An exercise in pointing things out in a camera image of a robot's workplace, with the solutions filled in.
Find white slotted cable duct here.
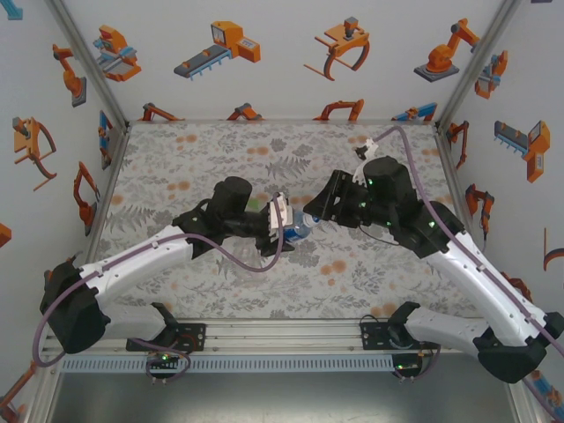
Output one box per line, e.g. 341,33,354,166
61,354,397,375

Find aluminium table side rail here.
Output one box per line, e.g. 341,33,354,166
70,125,133,318
434,126,501,318

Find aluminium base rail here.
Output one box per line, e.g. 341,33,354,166
43,317,523,356

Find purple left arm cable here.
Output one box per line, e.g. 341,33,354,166
35,191,286,382

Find aluminium table rear rail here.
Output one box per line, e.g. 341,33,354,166
127,117,438,127

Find blue label plastic bottle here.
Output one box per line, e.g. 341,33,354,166
283,211,322,246

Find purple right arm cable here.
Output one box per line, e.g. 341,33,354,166
372,126,564,423

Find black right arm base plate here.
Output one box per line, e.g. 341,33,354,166
360,323,396,353

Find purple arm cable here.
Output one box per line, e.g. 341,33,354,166
372,126,564,423
35,191,286,382

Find aluminium frame post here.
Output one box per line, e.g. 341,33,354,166
43,0,131,133
504,378,547,423
434,0,525,133
24,364,63,423

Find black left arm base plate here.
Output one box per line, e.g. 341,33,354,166
174,323,207,353

